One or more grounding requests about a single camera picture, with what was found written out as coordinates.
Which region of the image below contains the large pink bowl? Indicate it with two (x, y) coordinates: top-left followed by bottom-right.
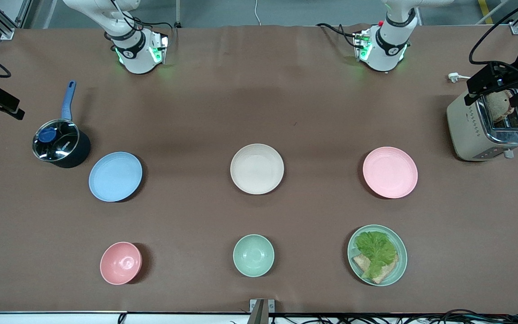
(362, 147), (419, 199)

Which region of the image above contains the large blue bowl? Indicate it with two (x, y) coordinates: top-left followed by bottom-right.
(89, 152), (143, 203)

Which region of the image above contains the brown bread slice in toaster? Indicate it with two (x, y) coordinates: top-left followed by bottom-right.
(485, 90), (515, 123)

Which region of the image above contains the beige and chrome toaster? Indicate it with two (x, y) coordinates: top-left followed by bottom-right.
(447, 88), (518, 162)

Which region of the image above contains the glass lid with blue knob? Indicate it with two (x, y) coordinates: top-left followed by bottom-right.
(32, 119), (81, 162)

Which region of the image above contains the green lettuce leaf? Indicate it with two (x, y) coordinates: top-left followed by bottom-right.
(354, 230), (398, 280)

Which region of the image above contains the small pink bowl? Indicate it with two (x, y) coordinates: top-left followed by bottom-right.
(100, 242), (143, 286)

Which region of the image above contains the green plate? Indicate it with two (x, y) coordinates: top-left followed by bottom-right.
(348, 225), (408, 287)

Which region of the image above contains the toast slice on plate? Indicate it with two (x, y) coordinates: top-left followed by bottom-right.
(353, 252), (399, 285)

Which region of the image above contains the large beige bowl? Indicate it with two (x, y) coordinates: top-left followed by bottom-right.
(230, 144), (285, 195)

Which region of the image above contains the small green bowl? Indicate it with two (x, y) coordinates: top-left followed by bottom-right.
(233, 234), (275, 278)

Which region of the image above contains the dark pot with blue handle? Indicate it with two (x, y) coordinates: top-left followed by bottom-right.
(32, 80), (92, 169)

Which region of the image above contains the black left base cable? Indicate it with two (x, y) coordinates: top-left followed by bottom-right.
(316, 22), (364, 48)

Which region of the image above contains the black base cable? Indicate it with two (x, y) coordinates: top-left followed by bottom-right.
(316, 22), (364, 48)
(110, 0), (175, 42)

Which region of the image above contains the black right base cable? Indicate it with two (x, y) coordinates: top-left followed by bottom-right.
(110, 0), (175, 42)

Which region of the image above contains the black cable bundle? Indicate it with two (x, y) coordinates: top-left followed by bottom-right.
(268, 308), (518, 324)

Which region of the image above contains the grey metal table bracket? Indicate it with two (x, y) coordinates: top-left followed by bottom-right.
(249, 299), (276, 324)

